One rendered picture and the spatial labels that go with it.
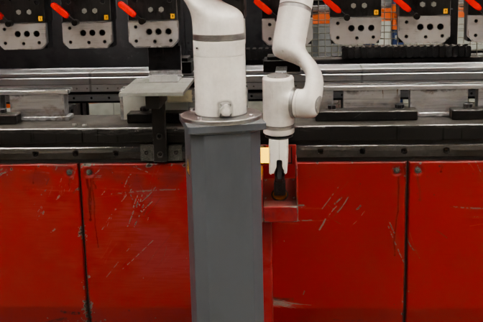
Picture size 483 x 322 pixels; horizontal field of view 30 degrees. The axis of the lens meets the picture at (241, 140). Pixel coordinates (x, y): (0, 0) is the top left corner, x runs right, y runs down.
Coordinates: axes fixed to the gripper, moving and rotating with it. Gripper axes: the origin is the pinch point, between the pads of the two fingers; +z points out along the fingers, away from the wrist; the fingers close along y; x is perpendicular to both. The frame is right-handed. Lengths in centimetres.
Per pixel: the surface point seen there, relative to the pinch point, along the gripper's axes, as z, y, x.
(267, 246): 16.5, 2.4, -3.6
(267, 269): 23.2, 3.0, -3.7
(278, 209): 3.7, 6.6, -0.4
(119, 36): -26, -88, -57
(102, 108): 96, -441, -138
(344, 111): -14.4, -25.6, 19.5
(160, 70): -26, -35, -36
